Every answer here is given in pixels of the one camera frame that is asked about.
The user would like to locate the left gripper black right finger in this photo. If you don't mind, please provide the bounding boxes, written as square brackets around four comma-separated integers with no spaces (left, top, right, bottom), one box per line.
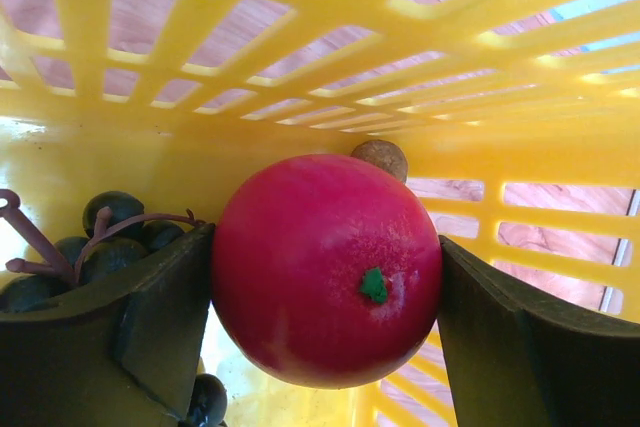
[438,237,639,426]

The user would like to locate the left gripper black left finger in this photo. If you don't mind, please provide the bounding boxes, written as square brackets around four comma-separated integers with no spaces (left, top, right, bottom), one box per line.
[1,224,215,426]

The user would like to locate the red pomegranate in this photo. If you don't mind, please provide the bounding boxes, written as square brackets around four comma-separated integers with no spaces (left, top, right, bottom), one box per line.
[211,154,442,389]

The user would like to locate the yellow plastic basket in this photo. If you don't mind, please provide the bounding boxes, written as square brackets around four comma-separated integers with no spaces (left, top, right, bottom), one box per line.
[1,0,639,426]

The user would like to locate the black grape bunch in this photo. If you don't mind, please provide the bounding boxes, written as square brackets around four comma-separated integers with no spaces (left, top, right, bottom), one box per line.
[1,189,227,426]

